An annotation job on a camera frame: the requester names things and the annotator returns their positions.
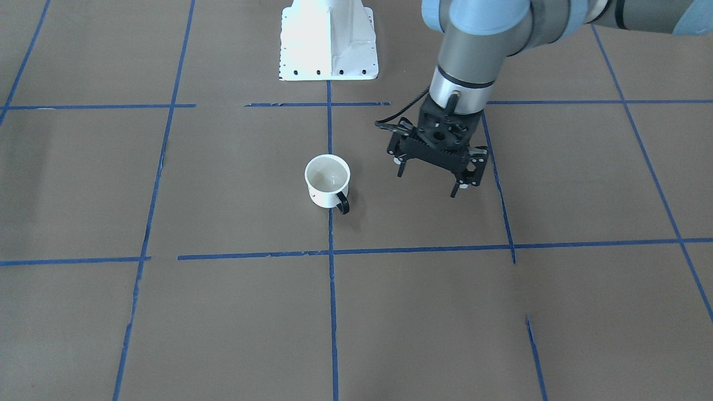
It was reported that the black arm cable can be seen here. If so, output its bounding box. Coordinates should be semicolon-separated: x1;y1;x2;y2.
374;85;432;132

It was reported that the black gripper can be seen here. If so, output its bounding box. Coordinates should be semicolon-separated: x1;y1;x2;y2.
387;96;490;198

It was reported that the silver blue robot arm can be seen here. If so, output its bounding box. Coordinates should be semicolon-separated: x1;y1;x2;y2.
375;1;712;197

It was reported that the white smiley mug black handle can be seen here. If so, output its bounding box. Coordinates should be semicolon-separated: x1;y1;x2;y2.
305;154;351;215

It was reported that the white pedestal column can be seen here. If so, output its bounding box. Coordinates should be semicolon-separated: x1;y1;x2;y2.
279;1;379;81

